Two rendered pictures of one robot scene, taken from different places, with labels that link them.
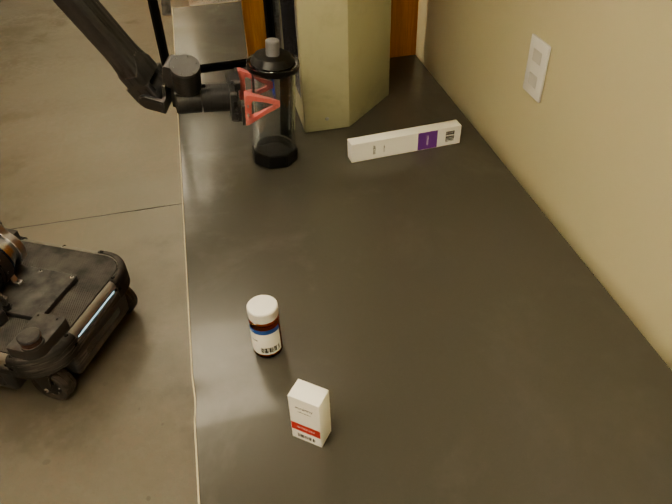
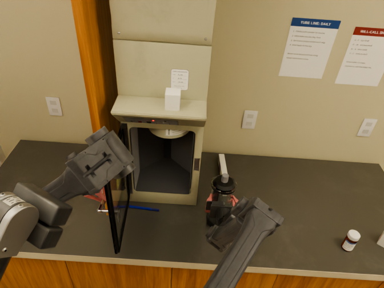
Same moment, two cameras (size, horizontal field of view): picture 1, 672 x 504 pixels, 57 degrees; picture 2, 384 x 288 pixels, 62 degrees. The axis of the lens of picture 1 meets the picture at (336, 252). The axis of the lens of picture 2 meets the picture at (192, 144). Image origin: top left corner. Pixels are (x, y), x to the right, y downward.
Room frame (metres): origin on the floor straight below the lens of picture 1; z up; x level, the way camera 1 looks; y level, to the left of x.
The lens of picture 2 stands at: (1.17, 1.06, 2.10)
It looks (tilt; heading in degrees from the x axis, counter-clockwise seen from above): 38 degrees down; 281
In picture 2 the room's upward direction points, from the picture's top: 4 degrees clockwise
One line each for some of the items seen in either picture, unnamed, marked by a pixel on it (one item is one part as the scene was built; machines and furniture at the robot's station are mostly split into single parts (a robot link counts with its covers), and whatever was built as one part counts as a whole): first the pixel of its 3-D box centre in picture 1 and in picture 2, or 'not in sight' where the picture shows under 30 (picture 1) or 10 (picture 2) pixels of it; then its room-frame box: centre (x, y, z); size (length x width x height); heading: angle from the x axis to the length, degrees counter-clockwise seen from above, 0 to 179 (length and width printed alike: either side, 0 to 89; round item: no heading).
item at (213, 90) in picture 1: (219, 97); (223, 216); (1.18, 0.23, 1.11); 0.10 x 0.07 x 0.07; 12
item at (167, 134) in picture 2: not in sight; (169, 120); (1.47, -0.01, 1.34); 0.18 x 0.18 x 0.05
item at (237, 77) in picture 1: (252, 88); (214, 202); (1.23, 0.17, 1.10); 0.09 x 0.07 x 0.07; 102
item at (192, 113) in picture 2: not in sight; (160, 118); (1.46, 0.15, 1.46); 0.32 x 0.12 x 0.10; 11
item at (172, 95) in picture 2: not in sight; (172, 99); (1.42, 0.14, 1.54); 0.05 x 0.05 x 0.06; 12
